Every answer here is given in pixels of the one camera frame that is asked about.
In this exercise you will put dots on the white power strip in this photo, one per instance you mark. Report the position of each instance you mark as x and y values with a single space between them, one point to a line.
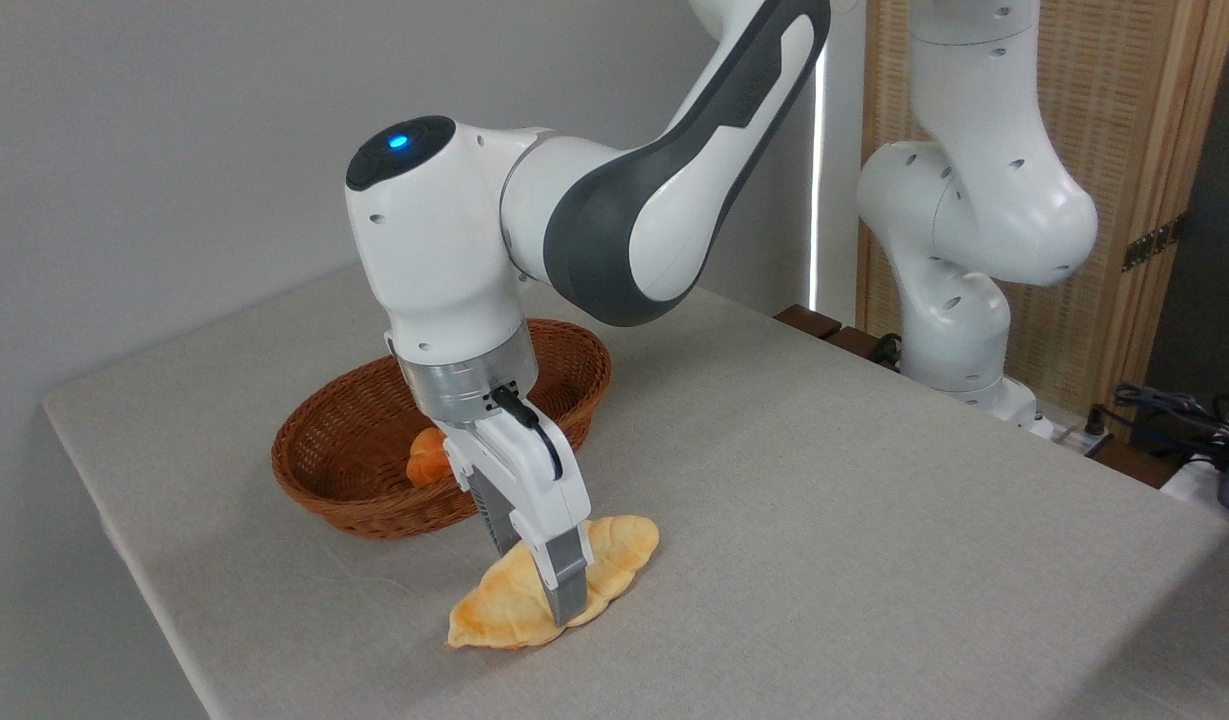
1072 437

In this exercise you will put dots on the dark brown wooden bench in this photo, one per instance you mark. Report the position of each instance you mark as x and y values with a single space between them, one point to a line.
812 322

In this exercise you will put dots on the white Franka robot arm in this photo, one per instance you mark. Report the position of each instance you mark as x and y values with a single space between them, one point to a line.
614 210

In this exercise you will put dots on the small orange braided bun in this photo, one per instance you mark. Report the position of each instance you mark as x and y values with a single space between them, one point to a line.
429 460

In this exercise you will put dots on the grey tablecloth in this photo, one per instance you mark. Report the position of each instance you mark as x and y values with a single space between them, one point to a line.
824 540

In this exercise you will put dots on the large golden bread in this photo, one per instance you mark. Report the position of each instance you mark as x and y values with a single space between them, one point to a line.
504 600

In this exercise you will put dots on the bamboo folding screen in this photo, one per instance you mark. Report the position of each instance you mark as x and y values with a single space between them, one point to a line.
1134 110

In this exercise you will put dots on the brown wicker oval basket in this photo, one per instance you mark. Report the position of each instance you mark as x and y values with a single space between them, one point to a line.
344 455

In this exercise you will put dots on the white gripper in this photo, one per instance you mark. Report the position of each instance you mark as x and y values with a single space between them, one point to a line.
529 480

